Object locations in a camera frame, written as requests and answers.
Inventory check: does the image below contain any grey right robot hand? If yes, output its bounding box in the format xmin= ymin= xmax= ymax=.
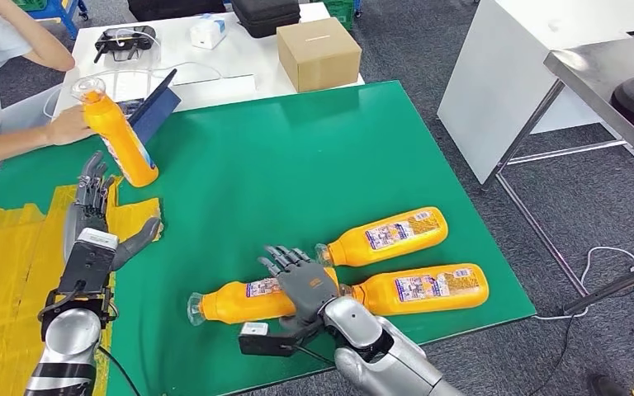
xmin=257 ymin=244 xmax=341 ymax=332

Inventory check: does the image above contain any person's right hand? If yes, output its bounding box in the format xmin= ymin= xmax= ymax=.
xmin=45 ymin=105 xmax=97 ymax=148

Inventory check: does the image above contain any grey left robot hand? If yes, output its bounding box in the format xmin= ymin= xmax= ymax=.
xmin=62 ymin=150 xmax=163 ymax=273

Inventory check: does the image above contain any orange detergent bottle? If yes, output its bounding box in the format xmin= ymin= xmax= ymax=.
xmin=349 ymin=263 xmax=490 ymax=318
xmin=187 ymin=266 xmax=343 ymax=328
xmin=70 ymin=76 xmax=160 ymax=189
xmin=315 ymin=206 xmax=451 ymax=268

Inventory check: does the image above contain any tablet in blue case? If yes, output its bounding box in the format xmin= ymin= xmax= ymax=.
xmin=125 ymin=68 xmax=182 ymax=146

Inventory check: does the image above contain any blue cart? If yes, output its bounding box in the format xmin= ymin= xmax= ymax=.
xmin=10 ymin=0 xmax=89 ymax=40

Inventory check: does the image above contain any yellow tape patch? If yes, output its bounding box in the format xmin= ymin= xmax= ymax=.
xmin=0 ymin=182 xmax=163 ymax=396

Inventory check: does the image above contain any black equipment case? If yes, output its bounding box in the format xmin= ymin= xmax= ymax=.
xmin=230 ymin=0 xmax=301 ymax=38
xmin=126 ymin=0 xmax=228 ymax=21

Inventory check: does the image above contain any small white box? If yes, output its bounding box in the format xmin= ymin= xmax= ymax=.
xmin=188 ymin=12 xmax=228 ymax=50

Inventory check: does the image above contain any white table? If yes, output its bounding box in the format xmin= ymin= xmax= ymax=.
xmin=49 ymin=0 xmax=366 ymax=131

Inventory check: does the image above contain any brown cardboard box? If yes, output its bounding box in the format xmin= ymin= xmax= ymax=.
xmin=276 ymin=16 xmax=363 ymax=93

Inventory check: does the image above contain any white cabinet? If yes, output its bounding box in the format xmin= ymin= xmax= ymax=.
xmin=436 ymin=0 xmax=634 ymax=186

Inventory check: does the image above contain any black pole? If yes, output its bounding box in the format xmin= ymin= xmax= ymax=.
xmin=563 ymin=253 xmax=634 ymax=317

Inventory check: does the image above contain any black shoe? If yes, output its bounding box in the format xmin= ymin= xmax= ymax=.
xmin=587 ymin=372 xmax=627 ymax=396

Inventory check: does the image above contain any steel table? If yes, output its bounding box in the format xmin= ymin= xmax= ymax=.
xmin=480 ymin=30 xmax=634 ymax=299

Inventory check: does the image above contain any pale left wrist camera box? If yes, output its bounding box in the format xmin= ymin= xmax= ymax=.
xmin=75 ymin=228 xmax=120 ymax=253

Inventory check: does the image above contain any white table cable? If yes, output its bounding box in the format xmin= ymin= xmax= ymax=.
xmin=42 ymin=27 xmax=225 ymax=120

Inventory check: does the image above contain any white floor cable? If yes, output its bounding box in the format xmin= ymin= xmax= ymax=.
xmin=532 ymin=246 xmax=634 ymax=321

